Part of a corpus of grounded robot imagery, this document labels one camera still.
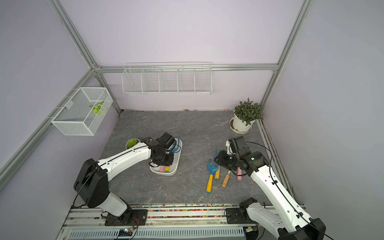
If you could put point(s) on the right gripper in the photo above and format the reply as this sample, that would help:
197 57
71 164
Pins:
220 160

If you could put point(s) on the small succulent white pot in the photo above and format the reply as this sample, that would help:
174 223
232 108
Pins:
131 143

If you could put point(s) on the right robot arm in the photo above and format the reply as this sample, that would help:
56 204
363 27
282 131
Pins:
291 222

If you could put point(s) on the green rake wooden handle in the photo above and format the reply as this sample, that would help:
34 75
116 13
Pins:
226 179

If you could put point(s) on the purple trowel pink handle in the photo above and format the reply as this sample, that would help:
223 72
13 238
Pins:
239 175

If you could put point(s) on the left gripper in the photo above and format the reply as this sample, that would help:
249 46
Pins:
169 162

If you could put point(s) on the white mesh side basket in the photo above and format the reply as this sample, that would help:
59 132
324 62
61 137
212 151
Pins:
76 118

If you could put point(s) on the large potted green plant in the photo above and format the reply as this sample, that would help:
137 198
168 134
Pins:
245 114

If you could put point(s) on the white wire wall shelf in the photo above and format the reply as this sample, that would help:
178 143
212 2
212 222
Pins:
167 78

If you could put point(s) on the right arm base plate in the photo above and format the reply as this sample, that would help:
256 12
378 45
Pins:
237 216

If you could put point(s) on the teal rake yellow handle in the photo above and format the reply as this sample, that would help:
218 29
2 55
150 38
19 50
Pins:
176 149
212 168
217 173

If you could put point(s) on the green leaf toy in basket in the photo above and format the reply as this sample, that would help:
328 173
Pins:
98 109

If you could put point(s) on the white storage box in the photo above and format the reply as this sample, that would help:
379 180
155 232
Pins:
174 166

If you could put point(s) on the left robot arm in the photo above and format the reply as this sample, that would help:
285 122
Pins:
92 183

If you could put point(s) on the white vent rail front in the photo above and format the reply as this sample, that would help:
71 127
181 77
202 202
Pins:
156 233

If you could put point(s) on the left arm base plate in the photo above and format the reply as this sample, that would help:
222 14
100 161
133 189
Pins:
133 217

